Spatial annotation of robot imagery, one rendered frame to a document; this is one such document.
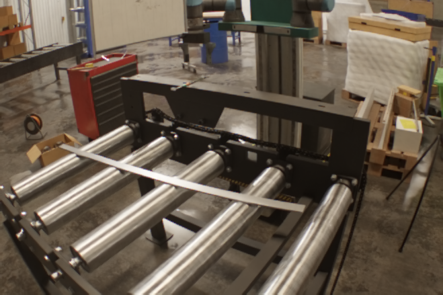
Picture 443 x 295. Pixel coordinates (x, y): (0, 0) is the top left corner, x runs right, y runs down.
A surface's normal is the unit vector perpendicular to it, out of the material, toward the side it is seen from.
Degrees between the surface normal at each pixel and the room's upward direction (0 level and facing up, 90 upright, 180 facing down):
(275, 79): 90
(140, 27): 90
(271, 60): 90
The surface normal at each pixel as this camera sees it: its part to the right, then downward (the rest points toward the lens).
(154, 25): 0.52, 0.31
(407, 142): -0.51, 0.36
